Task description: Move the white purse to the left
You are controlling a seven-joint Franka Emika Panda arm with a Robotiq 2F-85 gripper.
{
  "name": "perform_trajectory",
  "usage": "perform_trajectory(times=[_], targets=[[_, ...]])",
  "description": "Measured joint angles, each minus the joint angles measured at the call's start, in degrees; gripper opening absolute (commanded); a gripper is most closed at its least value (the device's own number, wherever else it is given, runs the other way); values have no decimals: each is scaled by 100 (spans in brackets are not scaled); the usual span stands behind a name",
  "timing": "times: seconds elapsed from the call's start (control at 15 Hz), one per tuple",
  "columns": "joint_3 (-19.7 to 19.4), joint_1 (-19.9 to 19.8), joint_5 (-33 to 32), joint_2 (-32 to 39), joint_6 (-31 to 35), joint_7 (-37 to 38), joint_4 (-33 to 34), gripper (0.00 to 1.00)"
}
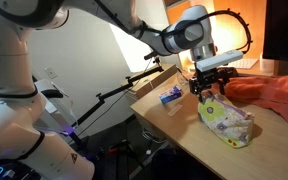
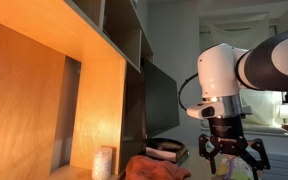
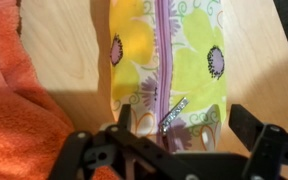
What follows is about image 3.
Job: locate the orange towel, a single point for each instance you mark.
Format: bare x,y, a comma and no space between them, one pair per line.
17,116

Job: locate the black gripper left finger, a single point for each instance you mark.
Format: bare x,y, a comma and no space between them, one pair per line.
74,153

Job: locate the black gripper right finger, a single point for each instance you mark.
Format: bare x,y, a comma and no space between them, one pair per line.
247,126

